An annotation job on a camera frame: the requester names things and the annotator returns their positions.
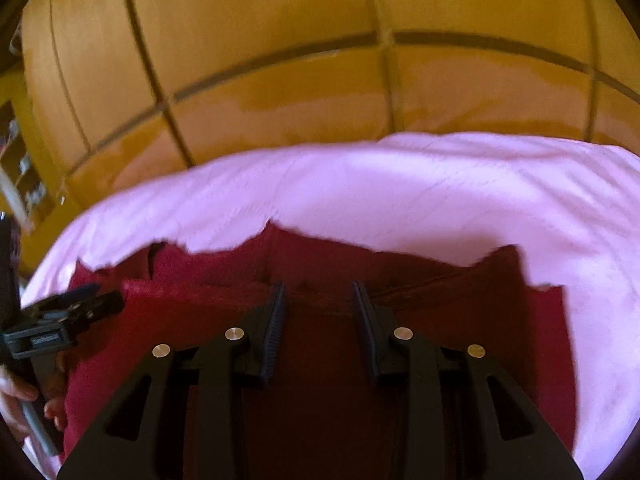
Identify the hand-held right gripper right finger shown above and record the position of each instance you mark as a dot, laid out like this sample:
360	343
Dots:
367	330

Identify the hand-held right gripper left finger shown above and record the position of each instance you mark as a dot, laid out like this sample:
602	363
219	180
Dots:
272	330

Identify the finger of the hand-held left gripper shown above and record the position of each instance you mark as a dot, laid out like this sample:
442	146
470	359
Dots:
80	294
100	307

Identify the dark red embroidered sweater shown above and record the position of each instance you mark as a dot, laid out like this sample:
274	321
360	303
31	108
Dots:
310	270

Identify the person's left hand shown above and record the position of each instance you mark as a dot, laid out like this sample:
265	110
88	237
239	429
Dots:
12	395

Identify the pink dotted bedspread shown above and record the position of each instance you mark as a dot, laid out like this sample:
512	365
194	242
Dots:
400	195

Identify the wooden wardrobe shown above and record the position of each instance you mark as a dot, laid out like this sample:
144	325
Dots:
300	10

